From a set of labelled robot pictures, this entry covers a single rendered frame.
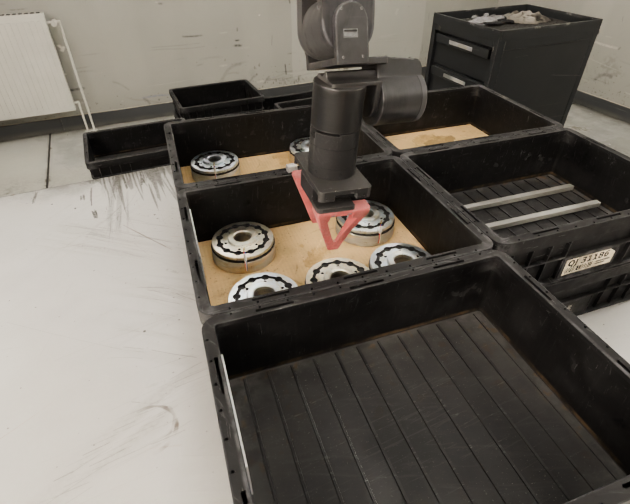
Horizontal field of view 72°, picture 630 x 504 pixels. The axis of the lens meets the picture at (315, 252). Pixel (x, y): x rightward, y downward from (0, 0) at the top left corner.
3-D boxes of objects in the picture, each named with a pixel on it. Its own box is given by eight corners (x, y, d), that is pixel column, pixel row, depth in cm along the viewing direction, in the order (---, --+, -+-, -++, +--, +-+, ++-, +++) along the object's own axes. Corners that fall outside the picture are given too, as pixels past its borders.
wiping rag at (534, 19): (519, 26, 199) (521, 18, 197) (486, 18, 215) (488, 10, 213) (564, 21, 209) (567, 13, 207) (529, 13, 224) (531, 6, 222)
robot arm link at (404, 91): (300, 16, 48) (334, 0, 40) (389, 15, 52) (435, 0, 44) (308, 129, 52) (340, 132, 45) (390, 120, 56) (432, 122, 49)
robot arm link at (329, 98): (305, 64, 47) (327, 81, 43) (362, 61, 49) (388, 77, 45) (302, 126, 51) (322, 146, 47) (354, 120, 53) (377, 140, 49)
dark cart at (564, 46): (456, 216, 232) (501, 31, 177) (408, 179, 264) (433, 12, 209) (539, 192, 252) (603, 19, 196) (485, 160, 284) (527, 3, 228)
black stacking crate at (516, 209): (479, 308, 66) (499, 249, 59) (390, 208, 88) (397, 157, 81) (670, 255, 76) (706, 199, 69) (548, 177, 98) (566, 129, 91)
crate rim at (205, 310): (202, 332, 50) (198, 318, 48) (178, 202, 72) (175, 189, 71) (495, 260, 60) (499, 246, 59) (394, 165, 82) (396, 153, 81)
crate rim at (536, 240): (495, 260, 60) (499, 246, 59) (394, 165, 82) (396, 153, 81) (702, 209, 70) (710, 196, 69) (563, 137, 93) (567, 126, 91)
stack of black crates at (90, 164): (120, 264, 178) (84, 164, 150) (114, 226, 200) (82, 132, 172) (216, 240, 191) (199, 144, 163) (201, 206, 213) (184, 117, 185)
